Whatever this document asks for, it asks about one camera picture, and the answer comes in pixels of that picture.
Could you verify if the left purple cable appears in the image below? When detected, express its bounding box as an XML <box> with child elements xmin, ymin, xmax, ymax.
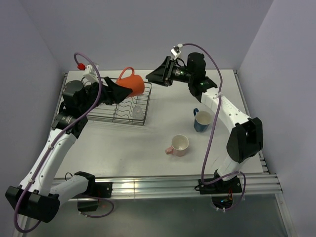
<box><xmin>13</xmin><ymin>52</ymin><xmax>102</xmax><ymax>234</ymax></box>

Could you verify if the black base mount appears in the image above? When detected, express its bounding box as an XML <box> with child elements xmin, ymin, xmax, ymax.
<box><xmin>94</xmin><ymin>182</ymin><xmax>113</xmax><ymax>198</ymax></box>
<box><xmin>195</xmin><ymin>177</ymin><xmax>242</xmax><ymax>195</ymax></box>

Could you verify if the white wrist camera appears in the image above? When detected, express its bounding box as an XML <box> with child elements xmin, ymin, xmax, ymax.
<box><xmin>170</xmin><ymin>43</ymin><xmax>183</xmax><ymax>60</ymax></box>
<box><xmin>77</xmin><ymin>63</ymin><xmax>98</xmax><ymax>83</ymax></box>

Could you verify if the dark wire dish rack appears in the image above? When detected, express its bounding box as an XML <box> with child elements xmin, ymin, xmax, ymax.
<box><xmin>87</xmin><ymin>82</ymin><xmax>152</xmax><ymax>126</ymax></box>

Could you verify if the aluminium rail frame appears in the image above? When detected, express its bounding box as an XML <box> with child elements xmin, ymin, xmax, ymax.
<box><xmin>96</xmin><ymin>172</ymin><xmax>283</xmax><ymax>200</ymax></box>

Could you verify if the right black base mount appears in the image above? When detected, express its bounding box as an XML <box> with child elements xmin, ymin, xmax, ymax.
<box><xmin>195</xmin><ymin>177</ymin><xmax>242</xmax><ymax>195</ymax></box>

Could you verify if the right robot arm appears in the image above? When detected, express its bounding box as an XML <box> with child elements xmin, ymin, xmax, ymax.
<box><xmin>146</xmin><ymin>52</ymin><xmax>263</xmax><ymax>193</ymax></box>

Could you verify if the purple cable under table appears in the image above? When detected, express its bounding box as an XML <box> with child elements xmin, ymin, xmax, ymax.
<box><xmin>78</xmin><ymin>195</ymin><xmax>116</xmax><ymax>219</ymax></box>

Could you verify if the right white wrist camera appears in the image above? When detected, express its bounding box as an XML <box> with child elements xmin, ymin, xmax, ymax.
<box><xmin>170</xmin><ymin>43</ymin><xmax>183</xmax><ymax>60</ymax></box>

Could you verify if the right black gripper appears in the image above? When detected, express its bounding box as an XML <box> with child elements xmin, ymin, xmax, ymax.
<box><xmin>146</xmin><ymin>56</ymin><xmax>194</xmax><ymax>87</ymax></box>

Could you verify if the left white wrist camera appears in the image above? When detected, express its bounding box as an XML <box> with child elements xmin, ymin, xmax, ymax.
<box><xmin>77</xmin><ymin>63</ymin><xmax>98</xmax><ymax>83</ymax></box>

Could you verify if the clear glass cup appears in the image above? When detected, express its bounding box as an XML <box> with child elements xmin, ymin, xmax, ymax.
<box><xmin>132</xmin><ymin>106</ymin><xmax>144</xmax><ymax>119</ymax></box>

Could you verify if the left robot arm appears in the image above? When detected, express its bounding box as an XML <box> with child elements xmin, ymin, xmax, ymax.
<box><xmin>5</xmin><ymin>77</ymin><xmax>132</xmax><ymax>223</ymax></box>

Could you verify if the orange mug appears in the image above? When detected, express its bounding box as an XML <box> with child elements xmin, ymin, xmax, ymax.
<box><xmin>116</xmin><ymin>67</ymin><xmax>145</xmax><ymax>97</ymax></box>

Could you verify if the blue mug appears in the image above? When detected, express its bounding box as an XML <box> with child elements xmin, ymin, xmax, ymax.
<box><xmin>193</xmin><ymin>108</ymin><xmax>212</xmax><ymax>132</ymax></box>

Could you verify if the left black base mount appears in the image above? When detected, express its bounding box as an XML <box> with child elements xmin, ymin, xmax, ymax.
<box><xmin>94</xmin><ymin>182</ymin><xmax>113</xmax><ymax>198</ymax></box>

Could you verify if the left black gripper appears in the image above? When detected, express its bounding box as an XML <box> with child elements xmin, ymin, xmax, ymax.
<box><xmin>79</xmin><ymin>77</ymin><xmax>132</xmax><ymax>114</ymax></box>

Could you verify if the pink mug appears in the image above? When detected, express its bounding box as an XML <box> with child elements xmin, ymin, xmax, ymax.
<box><xmin>165</xmin><ymin>134</ymin><xmax>189</xmax><ymax>157</ymax></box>

